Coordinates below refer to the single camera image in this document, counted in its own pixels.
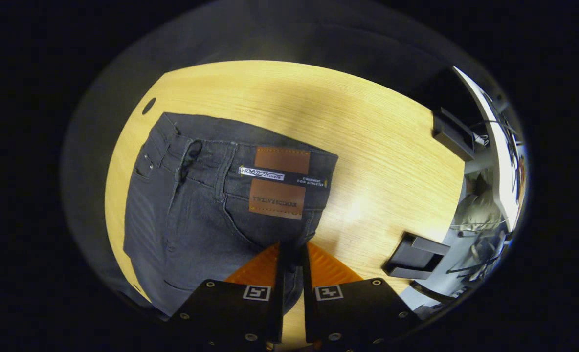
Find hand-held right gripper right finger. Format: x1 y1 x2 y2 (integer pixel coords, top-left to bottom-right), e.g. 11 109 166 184
301 242 423 352

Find dark grey jeans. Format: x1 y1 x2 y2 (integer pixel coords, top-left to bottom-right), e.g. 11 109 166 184
122 111 339 317

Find black table bracket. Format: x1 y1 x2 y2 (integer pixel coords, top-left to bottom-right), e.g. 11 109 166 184
381 232 451 281
432 107 477 162

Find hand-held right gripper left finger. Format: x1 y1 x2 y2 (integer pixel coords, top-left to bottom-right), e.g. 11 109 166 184
167 241 287 352

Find white desk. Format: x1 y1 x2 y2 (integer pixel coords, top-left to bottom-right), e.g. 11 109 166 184
452 65 524 231

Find grey chair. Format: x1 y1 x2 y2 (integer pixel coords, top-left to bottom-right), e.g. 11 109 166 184
450 192 504 231

